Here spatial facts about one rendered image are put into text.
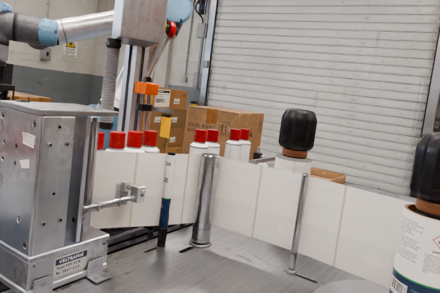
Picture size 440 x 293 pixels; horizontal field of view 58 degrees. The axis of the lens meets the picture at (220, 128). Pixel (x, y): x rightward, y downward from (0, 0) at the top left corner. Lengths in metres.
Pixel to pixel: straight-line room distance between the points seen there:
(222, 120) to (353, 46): 3.84
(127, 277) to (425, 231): 0.45
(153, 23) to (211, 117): 0.78
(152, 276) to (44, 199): 0.23
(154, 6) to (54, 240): 0.54
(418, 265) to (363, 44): 4.74
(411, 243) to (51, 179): 0.50
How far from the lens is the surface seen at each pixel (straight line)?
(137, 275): 0.71
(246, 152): 1.27
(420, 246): 0.60
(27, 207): 0.60
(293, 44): 5.52
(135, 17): 0.91
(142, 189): 0.72
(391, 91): 5.14
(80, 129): 0.62
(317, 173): 2.07
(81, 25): 1.33
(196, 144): 1.07
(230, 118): 1.58
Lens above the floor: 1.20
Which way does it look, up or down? 5 degrees down
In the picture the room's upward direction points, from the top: 7 degrees clockwise
